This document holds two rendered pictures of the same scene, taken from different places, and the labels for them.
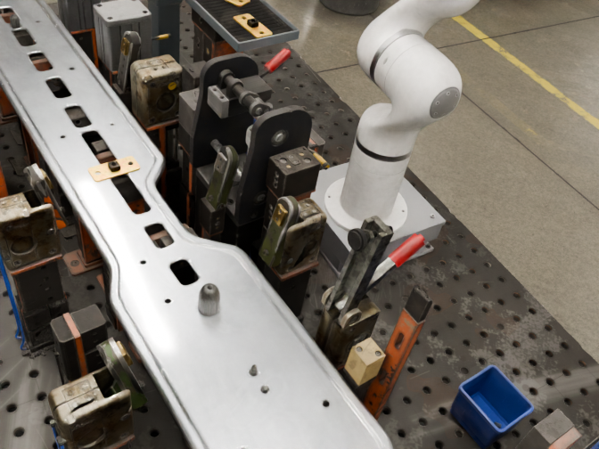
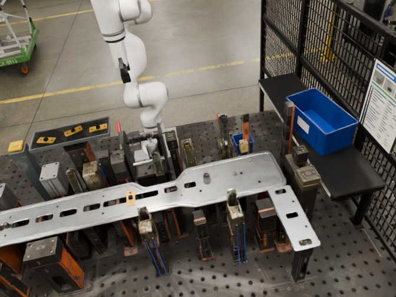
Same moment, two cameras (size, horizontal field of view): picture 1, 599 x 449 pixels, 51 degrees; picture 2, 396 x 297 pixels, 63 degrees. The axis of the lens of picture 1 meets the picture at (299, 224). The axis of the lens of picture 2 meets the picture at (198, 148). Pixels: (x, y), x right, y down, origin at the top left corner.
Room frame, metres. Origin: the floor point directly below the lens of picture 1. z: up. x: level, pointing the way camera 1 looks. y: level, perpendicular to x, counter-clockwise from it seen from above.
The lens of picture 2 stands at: (-0.02, 0.86, 2.09)
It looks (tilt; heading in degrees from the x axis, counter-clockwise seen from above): 43 degrees down; 308
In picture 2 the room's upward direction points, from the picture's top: 9 degrees counter-clockwise
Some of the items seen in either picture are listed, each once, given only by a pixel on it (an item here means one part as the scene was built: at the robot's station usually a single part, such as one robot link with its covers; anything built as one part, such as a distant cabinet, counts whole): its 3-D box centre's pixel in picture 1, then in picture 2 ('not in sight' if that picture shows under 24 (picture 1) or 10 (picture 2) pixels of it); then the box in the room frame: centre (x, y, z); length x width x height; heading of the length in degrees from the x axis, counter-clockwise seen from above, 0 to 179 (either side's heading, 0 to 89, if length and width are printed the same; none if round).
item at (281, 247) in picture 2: not in sight; (283, 223); (0.21, 0.06, 0.84); 0.11 x 0.06 x 0.29; 133
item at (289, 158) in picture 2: not in sight; (290, 185); (0.26, -0.15, 0.85); 0.12 x 0.03 x 0.30; 133
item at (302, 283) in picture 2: not in sight; (300, 261); (0.09, 0.20, 0.84); 0.11 x 0.06 x 0.29; 133
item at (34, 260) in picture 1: (36, 274); (154, 245); (0.64, 0.43, 0.87); 0.12 x 0.09 x 0.35; 133
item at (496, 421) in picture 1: (488, 409); (243, 144); (0.64, -0.41, 0.74); 0.11 x 0.10 x 0.09; 43
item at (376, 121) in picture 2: not in sight; (385, 106); (-0.01, -0.28, 1.30); 0.23 x 0.02 x 0.31; 133
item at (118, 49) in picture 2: not in sight; (118, 49); (0.89, 0.08, 1.55); 0.10 x 0.07 x 0.11; 133
